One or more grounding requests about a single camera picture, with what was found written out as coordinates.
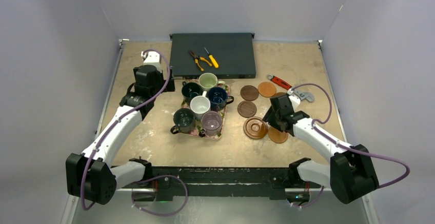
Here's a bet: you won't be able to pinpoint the white mug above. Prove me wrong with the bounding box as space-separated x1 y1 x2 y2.
189 91 211 120

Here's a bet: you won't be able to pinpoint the dark green mug front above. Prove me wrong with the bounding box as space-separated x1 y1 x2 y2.
170 108 195 134

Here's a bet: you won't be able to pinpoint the light orange coaster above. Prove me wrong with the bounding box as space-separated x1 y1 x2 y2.
258 82 276 97
268 127 288 144

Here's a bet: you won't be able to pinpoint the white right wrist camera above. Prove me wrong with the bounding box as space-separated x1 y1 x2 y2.
286 90 301 110

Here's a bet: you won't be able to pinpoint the red handled adjustable wrench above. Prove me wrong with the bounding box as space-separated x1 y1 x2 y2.
267 74 315 103

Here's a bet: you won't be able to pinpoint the dark grey network switch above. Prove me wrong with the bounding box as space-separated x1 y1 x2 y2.
170 32 256 79

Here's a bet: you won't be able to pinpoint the dark green mug back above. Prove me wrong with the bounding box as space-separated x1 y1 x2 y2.
181 82 203 105

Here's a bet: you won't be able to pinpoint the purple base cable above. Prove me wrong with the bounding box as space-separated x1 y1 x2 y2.
131 174 189 217

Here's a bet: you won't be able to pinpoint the dark walnut coaster middle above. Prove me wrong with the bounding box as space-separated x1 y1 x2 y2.
237 100 257 118

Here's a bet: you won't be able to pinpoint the glossy brown ringed coaster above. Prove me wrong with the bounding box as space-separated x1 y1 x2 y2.
243 116 268 139
271 92 286 98

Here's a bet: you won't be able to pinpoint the light green mug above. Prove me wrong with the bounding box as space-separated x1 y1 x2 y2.
198 73 226 91

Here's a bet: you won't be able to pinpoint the yellow handled screwdriver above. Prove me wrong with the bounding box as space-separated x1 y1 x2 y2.
204 47 219 69

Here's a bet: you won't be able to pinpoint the glossy brown ringed coaster front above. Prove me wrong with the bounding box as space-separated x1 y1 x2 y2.
243 116 268 139

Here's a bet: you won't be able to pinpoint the yellow handled pliers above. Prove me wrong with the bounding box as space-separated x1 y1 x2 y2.
188 50 213 72

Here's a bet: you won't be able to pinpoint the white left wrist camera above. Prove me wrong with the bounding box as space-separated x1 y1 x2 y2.
141 51 162 72

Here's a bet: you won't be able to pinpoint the dark walnut coaster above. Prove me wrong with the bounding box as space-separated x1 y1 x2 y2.
240 85 259 101
237 100 257 118

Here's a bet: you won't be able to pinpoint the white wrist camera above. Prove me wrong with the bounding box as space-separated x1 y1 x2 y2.
286 90 301 110
141 51 162 72

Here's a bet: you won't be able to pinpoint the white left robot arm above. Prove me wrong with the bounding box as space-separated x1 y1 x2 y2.
66 65 175 205

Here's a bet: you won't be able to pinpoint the lavender mug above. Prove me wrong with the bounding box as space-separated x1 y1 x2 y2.
201 111 223 136

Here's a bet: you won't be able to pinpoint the dark walnut coaster back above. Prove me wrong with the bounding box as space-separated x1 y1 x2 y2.
240 85 259 101

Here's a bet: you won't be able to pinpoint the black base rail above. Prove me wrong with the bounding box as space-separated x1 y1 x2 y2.
127 166 320 201

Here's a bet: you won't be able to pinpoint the dark green mug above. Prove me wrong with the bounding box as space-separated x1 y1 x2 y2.
181 82 203 105
170 108 195 134

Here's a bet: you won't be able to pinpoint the light orange coaster front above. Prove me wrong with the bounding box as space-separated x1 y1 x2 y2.
268 127 288 144

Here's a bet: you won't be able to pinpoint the light orange coaster back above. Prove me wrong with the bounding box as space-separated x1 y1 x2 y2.
258 82 276 97

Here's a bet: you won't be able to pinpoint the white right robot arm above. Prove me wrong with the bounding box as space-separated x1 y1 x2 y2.
263 95 380 204

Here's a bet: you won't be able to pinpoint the navy blue mug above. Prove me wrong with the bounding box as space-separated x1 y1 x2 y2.
207 87 234 111

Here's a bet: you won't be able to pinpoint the floral serving tray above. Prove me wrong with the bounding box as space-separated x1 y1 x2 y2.
181 79 232 140

